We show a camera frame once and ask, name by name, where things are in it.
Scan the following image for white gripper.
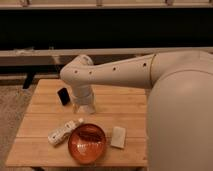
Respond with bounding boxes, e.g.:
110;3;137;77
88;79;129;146
71;87;95;114

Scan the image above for brown snack in bowl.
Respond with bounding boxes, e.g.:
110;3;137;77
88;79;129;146
78;131;102;142

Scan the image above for orange bowl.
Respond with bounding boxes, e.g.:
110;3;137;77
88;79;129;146
68;123;107;164

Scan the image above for small black box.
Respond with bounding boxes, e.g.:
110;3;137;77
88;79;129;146
57;88;70;106

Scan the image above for grey rail bench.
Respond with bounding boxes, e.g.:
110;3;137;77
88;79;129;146
0;46;213;67

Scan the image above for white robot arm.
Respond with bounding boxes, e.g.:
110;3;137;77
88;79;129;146
60;51;213;171

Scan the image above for wooden table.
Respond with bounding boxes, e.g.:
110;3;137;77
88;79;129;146
6;79;147;167

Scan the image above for white sponge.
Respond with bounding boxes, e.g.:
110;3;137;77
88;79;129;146
111;126;126;149

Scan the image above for white plastic bottle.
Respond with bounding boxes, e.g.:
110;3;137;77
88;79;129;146
48;118;84;146

